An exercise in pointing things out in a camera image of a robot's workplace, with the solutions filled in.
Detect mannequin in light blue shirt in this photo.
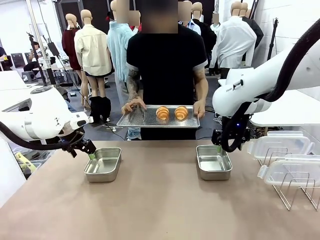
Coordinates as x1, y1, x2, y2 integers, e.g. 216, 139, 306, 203
106, 0, 135, 84

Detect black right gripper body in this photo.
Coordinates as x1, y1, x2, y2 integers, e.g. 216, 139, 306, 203
211, 128, 224, 147

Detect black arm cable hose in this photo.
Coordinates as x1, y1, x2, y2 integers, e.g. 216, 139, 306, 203
220, 18, 320, 154
0, 121, 66, 151

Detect mannequin in blue collar shirt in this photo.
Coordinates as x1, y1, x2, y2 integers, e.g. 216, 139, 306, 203
178, 1, 202, 36

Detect clear plastic storage bin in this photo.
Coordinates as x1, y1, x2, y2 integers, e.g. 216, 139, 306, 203
11, 146, 55, 176

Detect person's right hand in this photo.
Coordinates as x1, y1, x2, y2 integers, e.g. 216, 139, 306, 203
120, 97, 148, 116

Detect black trousers pile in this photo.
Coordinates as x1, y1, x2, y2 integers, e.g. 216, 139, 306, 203
88, 95, 112, 124

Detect clear plastic clip lid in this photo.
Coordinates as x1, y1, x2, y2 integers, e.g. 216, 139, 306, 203
246, 130, 316, 161
257, 154, 320, 187

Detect perforated metal baking tray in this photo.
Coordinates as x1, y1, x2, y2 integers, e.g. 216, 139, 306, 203
116, 104, 201, 129

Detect metal tongs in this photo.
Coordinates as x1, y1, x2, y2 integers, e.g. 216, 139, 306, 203
128, 105, 148, 121

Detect black camera tripod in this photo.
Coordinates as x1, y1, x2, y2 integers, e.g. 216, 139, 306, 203
25, 31, 49, 87

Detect golden croissant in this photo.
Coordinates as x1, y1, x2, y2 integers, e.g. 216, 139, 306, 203
174, 105, 189, 122
155, 105, 170, 121

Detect person's tattooed right forearm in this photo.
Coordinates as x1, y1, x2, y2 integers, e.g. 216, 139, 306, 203
125, 67, 144, 103

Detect seated person in dark shirt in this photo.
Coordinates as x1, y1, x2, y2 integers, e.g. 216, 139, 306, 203
0, 46, 13, 71

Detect mannequin in black jacket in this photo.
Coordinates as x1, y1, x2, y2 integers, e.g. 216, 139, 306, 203
241, 2, 265, 50

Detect mannequin in cream shirt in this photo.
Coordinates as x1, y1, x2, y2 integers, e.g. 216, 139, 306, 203
73, 9, 114, 101

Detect metal wire lid rack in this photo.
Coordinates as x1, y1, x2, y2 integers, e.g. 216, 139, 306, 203
258, 147, 320, 211

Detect black device on stand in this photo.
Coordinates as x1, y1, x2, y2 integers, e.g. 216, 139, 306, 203
45, 38, 61, 57

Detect mannequin in black garment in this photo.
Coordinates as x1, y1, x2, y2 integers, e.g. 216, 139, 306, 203
191, 1, 218, 76

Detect seated person in white shirt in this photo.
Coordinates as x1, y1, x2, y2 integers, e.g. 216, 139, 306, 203
23, 41, 46, 76

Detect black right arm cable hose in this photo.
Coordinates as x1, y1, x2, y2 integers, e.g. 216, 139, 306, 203
220, 18, 320, 154

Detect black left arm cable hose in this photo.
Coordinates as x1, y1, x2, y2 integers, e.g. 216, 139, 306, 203
0, 121, 66, 151

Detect person's black t-shirt torso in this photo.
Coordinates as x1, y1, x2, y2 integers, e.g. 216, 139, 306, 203
125, 24, 209, 141

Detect person's left forearm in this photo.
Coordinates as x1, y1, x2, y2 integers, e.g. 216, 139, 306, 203
193, 66, 209, 103

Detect person's left hand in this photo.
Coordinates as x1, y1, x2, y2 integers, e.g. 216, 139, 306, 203
192, 99, 207, 119

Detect mannequin in white shirt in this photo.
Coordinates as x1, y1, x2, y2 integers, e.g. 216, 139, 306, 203
209, 1, 258, 76

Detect silver stand pole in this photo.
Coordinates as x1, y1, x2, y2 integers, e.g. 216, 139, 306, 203
25, 0, 56, 88

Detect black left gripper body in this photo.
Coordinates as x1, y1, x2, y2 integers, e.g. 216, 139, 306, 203
70, 136, 98, 155

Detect black slim tripod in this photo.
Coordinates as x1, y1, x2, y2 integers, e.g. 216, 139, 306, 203
266, 17, 280, 62

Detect mannequin in red dress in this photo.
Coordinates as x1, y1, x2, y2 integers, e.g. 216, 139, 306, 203
61, 13, 88, 110

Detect rectangular steel food container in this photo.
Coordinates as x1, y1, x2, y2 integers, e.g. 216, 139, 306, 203
83, 147, 123, 183
195, 144, 233, 182

